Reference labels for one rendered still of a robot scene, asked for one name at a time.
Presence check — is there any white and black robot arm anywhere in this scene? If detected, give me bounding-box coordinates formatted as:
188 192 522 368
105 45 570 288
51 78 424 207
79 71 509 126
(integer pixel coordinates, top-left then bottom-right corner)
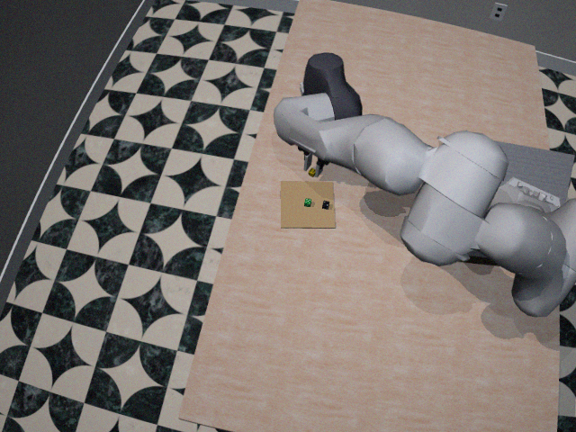
274 52 576 317

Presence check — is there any tan square mat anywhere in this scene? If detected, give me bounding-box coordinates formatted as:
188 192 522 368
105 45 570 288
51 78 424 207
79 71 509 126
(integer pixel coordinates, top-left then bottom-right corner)
281 181 336 229

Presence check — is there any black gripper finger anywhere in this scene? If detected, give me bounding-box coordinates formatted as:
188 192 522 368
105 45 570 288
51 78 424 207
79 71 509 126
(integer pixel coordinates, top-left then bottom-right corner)
315 158 329 177
298 147 312 171

